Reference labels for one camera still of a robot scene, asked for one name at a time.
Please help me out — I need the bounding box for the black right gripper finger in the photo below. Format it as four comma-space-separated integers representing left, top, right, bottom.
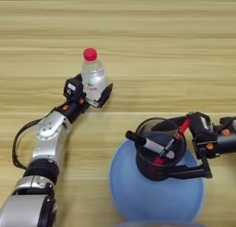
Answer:
167, 164, 207, 180
151, 114, 195, 133

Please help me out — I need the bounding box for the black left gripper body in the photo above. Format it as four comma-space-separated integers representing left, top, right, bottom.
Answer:
54, 96, 100, 124

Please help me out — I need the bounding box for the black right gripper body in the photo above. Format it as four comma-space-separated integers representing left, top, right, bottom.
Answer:
193, 132, 236, 179

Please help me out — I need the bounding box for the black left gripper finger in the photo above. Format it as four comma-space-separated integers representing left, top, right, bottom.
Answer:
97, 82, 114, 109
73, 73, 84, 84

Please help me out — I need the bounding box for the clear bottle with red cap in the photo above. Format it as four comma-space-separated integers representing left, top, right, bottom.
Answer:
80, 47, 108, 102

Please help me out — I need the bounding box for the black pen with red cap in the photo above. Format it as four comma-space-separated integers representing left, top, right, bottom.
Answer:
153, 118, 192, 166

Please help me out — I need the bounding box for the white marker with black cap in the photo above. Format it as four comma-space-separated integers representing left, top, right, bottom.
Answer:
124, 130, 176, 161

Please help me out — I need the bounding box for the dark translucent pen cup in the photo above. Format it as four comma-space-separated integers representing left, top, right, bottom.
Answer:
134, 116, 188, 182

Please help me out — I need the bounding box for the small black box left gripper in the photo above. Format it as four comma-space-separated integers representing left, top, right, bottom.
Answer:
63, 78, 86, 100

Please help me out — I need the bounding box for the small black box gripper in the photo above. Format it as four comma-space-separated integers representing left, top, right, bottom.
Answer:
63, 78, 86, 100
193, 111, 216, 142

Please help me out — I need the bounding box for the small black box right gripper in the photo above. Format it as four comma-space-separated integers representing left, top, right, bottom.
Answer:
193, 111, 216, 142

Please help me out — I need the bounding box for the blue round plate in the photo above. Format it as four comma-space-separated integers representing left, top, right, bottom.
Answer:
108, 137, 205, 223

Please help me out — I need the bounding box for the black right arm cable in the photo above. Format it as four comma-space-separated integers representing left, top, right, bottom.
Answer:
218, 115, 236, 128

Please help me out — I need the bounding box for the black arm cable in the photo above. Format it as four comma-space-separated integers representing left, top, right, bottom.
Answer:
218, 115, 236, 128
12, 118, 44, 170

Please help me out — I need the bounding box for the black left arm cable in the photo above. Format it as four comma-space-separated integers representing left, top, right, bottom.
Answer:
12, 118, 44, 170

